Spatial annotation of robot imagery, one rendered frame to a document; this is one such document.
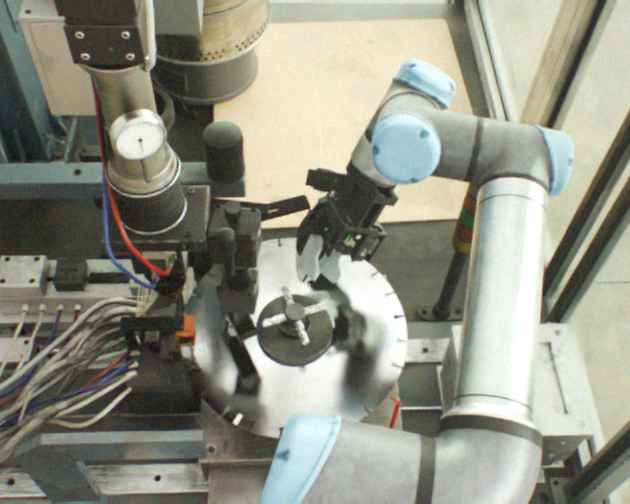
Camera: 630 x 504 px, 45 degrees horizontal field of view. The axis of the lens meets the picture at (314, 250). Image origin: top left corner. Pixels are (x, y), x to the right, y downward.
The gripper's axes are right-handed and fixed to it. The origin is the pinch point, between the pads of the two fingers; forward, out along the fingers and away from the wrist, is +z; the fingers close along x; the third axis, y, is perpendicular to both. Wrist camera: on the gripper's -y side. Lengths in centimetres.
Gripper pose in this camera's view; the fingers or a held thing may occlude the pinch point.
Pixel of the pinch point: (304, 271)
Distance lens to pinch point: 111.7
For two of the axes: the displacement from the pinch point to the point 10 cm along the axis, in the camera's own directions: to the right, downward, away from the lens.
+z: -4.3, 7.5, 5.0
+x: 8.3, 1.2, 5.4
